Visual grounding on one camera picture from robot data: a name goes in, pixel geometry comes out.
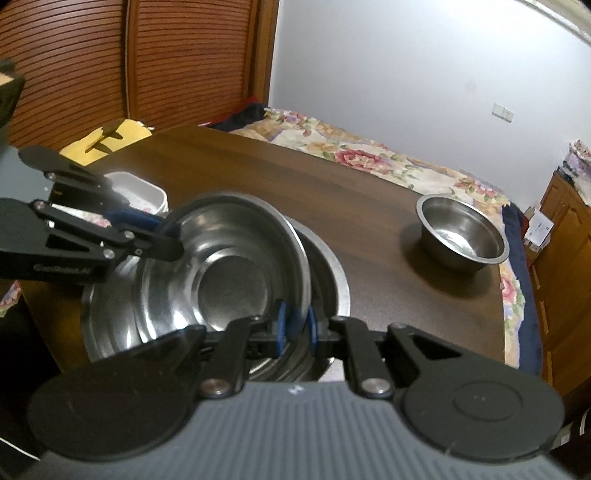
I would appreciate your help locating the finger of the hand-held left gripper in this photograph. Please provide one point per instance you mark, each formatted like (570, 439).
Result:
(134, 218)
(164, 244)

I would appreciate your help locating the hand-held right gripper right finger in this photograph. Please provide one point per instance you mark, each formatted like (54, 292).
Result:
(312, 330)

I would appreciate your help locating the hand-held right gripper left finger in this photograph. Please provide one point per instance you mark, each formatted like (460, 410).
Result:
(280, 328)

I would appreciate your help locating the large steel bowl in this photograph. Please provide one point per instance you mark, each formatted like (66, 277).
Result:
(330, 286)

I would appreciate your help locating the medium steel bowl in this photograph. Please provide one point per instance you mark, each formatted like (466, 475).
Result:
(231, 286)

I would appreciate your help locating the yellow plush toy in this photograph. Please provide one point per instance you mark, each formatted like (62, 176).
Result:
(131, 134)

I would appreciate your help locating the dark clothing pile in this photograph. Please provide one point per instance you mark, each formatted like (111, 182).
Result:
(244, 115)

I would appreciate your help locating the brown louvered wardrobe door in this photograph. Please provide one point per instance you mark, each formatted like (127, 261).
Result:
(194, 60)
(64, 55)

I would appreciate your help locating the small steel bowl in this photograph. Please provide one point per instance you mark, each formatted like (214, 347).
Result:
(461, 230)

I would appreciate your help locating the floral blanket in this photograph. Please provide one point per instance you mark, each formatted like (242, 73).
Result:
(369, 157)

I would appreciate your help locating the navy cloth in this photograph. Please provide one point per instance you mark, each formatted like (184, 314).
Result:
(526, 323)

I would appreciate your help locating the white box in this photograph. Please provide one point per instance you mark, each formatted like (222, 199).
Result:
(540, 230)

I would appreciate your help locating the wooden cabinet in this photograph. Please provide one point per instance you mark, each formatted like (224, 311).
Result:
(563, 286)

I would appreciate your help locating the pale patterned bundle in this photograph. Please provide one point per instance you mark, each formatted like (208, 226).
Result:
(577, 166)

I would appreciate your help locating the white wall socket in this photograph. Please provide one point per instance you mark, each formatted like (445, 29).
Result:
(502, 112)

